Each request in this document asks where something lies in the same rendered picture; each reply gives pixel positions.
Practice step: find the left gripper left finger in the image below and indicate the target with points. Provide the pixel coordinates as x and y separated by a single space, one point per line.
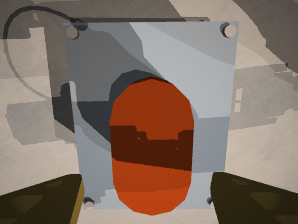
56 201

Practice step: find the grey metal plate with hole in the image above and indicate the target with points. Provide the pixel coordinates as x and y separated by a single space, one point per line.
107 57

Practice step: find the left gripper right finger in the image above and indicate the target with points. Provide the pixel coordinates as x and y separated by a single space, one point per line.
238 200

